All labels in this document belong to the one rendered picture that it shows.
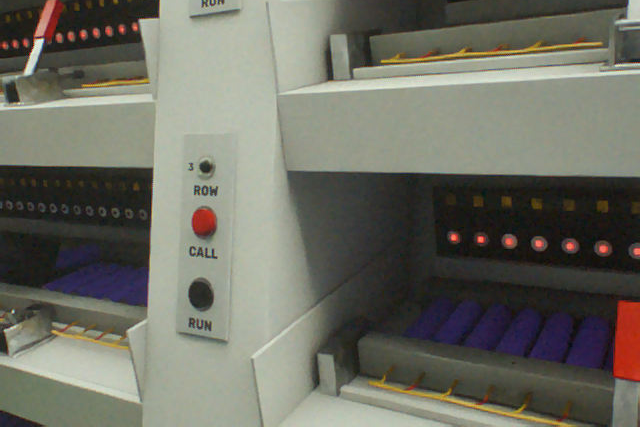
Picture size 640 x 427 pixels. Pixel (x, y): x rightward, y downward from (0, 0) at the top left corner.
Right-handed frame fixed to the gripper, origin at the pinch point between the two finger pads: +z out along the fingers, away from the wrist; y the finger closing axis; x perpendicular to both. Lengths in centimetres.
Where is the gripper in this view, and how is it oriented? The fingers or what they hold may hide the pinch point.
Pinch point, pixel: (13, 250)
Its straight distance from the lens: 64.3
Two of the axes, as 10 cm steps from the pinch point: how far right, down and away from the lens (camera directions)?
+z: 5.0, 2.4, 8.3
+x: -1.6, 9.7, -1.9
